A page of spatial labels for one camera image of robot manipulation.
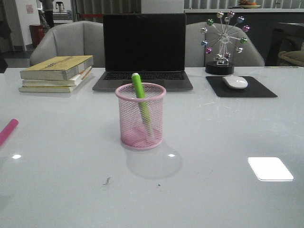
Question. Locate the bottom white book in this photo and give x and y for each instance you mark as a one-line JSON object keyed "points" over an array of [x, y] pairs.
{"points": [[51, 89]]}

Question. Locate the green highlighter pen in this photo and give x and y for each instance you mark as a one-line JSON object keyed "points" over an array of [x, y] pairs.
{"points": [[138, 87]]}

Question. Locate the top yellow book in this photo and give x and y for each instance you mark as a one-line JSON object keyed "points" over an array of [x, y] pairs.
{"points": [[58, 68]]}

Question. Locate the olive cushion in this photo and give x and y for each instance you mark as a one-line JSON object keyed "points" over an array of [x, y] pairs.
{"points": [[296, 58]]}

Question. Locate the grey armchair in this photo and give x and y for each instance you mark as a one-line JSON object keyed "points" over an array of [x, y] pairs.
{"points": [[201, 46], [72, 39]]}

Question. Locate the fruit bowl on counter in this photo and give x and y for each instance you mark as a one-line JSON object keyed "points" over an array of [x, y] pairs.
{"points": [[247, 4]]}

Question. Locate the white book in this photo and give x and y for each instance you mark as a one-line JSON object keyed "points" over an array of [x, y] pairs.
{"points": [[74, 81], [51, 89]]}

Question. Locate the right grey armchair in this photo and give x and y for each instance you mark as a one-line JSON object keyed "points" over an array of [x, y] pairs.
{"points": [[201, 46]]}

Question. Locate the ferris wheel desk toy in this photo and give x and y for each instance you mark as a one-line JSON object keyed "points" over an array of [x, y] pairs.
{"points": [[221, 64]]}

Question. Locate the left grey armchair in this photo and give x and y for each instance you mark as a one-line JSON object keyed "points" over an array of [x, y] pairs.
{"points": [[72, 39]]}

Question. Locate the grey open laptop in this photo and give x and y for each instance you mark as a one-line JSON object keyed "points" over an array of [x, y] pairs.
{"points": [[152, 45]]}

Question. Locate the pink highlighter pen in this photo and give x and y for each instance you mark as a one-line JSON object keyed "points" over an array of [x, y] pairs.
{"points": [[8, 129]]}

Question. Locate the pink mesh pen holder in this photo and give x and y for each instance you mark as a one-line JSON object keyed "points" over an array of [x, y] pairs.
{"points": [[141, 118]]}

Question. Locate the middle white book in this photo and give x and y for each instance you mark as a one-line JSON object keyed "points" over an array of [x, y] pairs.
{"points": [[74, 81]]}

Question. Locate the white computer mouse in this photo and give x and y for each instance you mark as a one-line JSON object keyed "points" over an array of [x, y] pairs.
{"points": [[235, 82]]}

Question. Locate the person standing in background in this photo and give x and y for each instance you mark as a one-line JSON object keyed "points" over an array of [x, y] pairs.
{"points": [[47, 6]]}

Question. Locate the black mouse pad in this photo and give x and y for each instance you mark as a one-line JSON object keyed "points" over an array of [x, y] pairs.
{"points": [[254, 89]]}

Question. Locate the red trash bin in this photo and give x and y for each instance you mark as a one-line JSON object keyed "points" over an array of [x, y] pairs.
{"points": [[37, 34]]}

